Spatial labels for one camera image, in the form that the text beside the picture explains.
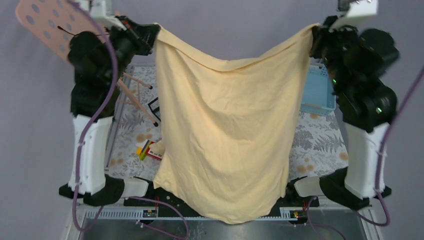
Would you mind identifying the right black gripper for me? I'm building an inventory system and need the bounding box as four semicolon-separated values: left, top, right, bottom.
309;14;363;93

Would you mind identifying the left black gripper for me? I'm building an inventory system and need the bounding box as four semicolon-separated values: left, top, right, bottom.
102;15;160;85

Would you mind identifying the yellow shirt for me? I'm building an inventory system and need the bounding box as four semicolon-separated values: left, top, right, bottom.
153;25;313;224

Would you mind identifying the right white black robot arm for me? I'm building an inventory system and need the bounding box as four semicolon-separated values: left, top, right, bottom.
286;15;400;211

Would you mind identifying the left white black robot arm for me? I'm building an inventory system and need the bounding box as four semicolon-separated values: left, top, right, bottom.
58;16;161;207

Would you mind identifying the black open brooch case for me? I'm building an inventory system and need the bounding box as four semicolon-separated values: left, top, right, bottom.
147;97;161;122

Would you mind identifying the light blue plastic basket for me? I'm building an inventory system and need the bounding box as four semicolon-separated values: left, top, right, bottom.
300;62;336;117

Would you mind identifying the pink perforated music stand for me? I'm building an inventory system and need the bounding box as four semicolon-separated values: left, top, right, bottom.
14;0;160;128

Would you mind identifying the floral patterned table mat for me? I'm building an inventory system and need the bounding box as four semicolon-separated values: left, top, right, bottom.
106;65;349;180

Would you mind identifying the small multicolour block toy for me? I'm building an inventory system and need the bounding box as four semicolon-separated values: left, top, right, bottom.
135;140;155;161

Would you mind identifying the red box with white squares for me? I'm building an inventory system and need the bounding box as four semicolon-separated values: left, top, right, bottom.
146;147;163;161

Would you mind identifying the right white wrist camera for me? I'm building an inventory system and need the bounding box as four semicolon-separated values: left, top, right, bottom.
329;0;379;31

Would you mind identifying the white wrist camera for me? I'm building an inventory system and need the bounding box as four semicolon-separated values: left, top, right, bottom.
75;0;127;30
329;0;379;31

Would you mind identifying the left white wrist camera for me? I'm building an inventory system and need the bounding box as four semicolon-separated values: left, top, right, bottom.
75;0;127;30

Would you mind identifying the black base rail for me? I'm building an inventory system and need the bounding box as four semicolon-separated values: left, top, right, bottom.
123;180;312;219

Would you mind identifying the grey slotted cable duct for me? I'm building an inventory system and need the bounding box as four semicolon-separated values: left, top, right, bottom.
97;208;298;221

